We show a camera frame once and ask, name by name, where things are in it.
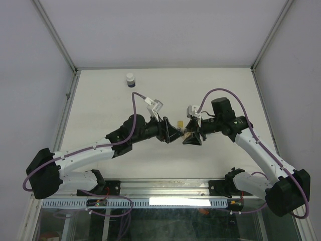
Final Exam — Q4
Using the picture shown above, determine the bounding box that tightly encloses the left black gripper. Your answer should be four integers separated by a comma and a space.
131, 112, 184, 144

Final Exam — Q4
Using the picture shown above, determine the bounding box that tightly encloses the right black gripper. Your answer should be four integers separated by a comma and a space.
182, 116, 222, 146

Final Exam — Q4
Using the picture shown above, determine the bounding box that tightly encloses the clear orange pill bottle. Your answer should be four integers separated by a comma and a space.
180, 128, 192, 140

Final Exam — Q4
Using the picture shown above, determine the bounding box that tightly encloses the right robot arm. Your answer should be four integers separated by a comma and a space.
183, 97, 310, 217

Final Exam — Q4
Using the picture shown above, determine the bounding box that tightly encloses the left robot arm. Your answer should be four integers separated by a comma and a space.
23, 114, 183, 199

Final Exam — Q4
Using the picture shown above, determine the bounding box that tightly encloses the white cap pill bottle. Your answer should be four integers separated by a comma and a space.
126, 72, 135, 88

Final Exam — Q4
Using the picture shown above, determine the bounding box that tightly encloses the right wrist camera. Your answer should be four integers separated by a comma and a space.
187, 105, 202, 127

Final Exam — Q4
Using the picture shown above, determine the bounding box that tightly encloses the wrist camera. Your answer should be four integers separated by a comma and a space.
187, 105, 202, 127
144, 97, 163, 121

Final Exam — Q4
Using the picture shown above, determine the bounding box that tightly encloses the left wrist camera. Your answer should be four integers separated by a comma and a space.
144, 97, 163, 121

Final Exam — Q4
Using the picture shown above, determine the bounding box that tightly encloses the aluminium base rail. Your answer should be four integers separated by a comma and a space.
30, 177, 301, 200

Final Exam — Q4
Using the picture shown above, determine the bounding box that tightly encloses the right black mount plate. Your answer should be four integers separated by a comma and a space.
208, 179, 252, 198

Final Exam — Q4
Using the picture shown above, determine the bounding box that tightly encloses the black mount plate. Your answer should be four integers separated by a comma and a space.
88, 180, 121, 196
208, 179, 252, 198

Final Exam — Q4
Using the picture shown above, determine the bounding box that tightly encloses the left black mount plate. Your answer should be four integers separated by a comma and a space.
88, 180, 121, 196

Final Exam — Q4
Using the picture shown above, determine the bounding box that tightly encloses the white slotted cable duct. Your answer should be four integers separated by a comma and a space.
42, 197, 228, 209

